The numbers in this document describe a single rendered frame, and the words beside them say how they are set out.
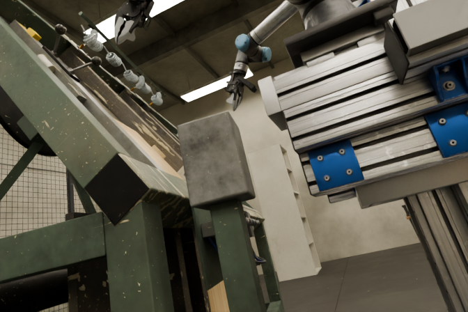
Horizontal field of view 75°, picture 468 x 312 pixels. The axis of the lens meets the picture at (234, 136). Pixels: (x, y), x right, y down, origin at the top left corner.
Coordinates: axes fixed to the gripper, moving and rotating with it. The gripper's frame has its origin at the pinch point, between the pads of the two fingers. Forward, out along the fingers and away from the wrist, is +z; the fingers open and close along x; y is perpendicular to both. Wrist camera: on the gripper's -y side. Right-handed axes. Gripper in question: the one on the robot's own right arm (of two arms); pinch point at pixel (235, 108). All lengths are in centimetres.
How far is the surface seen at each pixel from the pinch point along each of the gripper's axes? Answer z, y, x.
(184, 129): 29, -30, 86
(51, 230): 56, -8, 91
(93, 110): 25, 19, 68
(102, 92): 9, 55, 35
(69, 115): 31, -1, 90
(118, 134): 31, 7, 66
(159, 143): 27.9, 17.5, 30.7
